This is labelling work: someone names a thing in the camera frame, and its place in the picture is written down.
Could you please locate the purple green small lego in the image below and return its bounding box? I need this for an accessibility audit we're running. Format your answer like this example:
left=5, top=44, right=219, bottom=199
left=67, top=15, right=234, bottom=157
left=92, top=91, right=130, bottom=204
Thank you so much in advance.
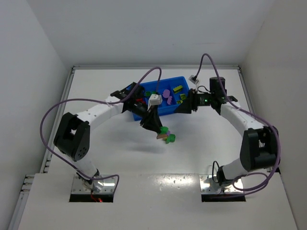
left=156, top=126, right=171, bottom=139

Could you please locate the lime long lego brick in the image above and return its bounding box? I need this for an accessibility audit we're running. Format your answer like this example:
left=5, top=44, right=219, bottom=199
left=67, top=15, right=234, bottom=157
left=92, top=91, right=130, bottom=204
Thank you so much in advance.
left=173, top=85, right=183, bottom=94

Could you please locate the green lime lego piece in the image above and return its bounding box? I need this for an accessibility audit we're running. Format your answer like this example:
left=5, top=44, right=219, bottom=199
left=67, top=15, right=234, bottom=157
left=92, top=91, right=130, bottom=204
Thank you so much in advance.
left=165, top=134, right=176, bottom=144

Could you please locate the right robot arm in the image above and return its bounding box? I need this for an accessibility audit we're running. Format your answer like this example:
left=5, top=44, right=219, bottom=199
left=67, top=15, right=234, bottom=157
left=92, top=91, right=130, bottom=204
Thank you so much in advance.
left=175, top=77, right=278, bottom=185

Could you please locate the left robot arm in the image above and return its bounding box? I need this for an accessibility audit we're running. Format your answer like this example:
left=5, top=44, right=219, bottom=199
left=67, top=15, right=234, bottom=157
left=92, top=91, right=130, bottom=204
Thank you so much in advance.
left=53, top=83, right=163, bottom=185

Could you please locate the blue divided plastic bin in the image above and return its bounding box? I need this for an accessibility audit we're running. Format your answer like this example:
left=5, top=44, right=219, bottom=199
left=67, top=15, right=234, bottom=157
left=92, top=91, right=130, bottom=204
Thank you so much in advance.
left=138, top=76, right=189, bottom=116

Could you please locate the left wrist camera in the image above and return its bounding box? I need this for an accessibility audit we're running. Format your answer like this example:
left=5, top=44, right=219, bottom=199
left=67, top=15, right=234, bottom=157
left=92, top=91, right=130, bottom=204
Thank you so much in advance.
left=148, top=94, right=163, bottom=108

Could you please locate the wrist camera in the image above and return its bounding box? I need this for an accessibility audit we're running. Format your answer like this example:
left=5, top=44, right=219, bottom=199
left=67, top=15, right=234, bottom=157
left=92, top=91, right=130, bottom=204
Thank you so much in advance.
left=148, top=94, right=163, bottom=108
left=189, top=75, right=199, bottom=88

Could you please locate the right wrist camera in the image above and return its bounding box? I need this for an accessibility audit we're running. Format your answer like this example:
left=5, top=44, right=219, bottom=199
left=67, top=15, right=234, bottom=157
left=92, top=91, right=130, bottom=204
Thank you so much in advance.
left=189, top=75, right=199, bottom=88

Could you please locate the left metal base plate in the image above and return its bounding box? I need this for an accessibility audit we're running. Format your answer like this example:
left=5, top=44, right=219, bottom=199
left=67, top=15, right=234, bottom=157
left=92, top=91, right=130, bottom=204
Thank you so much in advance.
left=71, top=175, right=117, bottom=195

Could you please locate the metal base plate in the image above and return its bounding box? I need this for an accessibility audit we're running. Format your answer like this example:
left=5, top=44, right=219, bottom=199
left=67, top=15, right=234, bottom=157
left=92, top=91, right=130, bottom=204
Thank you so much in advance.
left=71, top=175, right=117, bottom=195
left=199, top=174, right=244, bottom=195

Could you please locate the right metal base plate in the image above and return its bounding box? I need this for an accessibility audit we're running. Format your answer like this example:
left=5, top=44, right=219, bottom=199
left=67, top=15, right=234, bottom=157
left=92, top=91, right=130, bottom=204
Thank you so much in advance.
left=199, top=174, right=244, bottom=195

